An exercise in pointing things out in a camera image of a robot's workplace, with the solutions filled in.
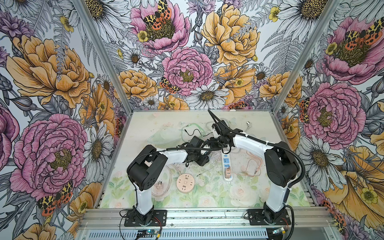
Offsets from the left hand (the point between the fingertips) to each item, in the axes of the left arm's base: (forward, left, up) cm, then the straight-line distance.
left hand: (203, 161), depth 94 cm
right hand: (+5, -5, +6) cm, 9 cm away
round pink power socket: (-14, +11, +2) cm, 18 cm away
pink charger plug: (-12, -12, +7) cm, 18 cm away
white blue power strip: (-5, -13, +2) cm, 14 cm away
